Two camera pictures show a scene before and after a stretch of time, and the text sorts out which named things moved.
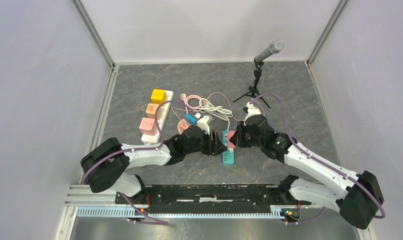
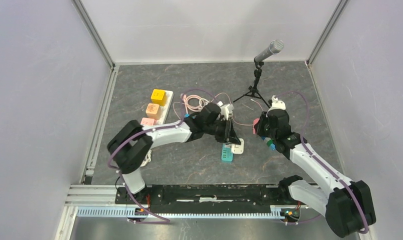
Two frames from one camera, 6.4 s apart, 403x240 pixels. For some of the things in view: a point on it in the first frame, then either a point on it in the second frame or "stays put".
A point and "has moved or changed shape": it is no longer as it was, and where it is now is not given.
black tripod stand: [254, 89] stays put
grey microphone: [275, 47] stays put
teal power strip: [228, 156] stays put
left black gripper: [215, 147] → [229, 135]
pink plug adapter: [230, 134] has moved or changed shape
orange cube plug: [151, 110] stays put
